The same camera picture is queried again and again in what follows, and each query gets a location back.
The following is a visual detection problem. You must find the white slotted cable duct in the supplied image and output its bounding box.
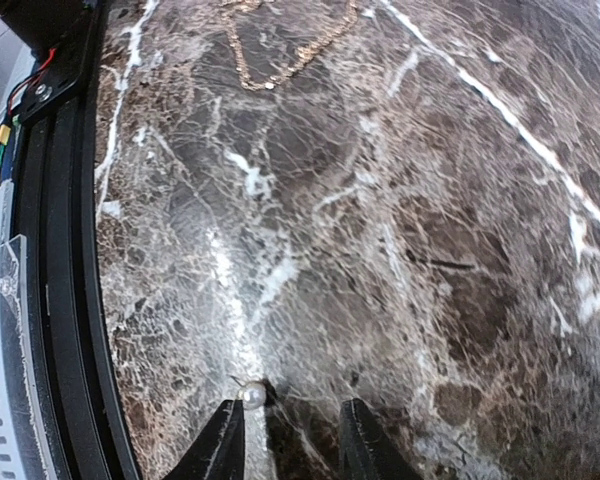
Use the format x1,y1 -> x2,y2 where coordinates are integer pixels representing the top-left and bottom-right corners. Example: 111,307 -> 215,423
0,180 -> 57,479

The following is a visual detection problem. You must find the white pearl earring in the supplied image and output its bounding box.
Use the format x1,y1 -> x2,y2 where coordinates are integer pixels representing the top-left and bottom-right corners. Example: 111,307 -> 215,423
232,376 -> 269,410

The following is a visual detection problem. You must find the gold chain necklace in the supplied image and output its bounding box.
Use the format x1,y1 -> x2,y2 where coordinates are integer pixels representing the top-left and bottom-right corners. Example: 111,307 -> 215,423
219,0 -> 361,92

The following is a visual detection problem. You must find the black front table rail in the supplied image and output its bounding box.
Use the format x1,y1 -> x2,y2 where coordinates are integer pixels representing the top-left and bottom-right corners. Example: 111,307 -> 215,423
12,1 -> 140,479

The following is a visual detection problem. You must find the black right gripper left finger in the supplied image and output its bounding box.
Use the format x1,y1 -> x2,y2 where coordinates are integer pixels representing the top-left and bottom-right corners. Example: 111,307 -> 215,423
164,400 -> 245,480

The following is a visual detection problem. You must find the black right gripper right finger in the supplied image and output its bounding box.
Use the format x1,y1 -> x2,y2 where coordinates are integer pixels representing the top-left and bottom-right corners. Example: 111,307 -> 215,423
339,398 -> 422,480

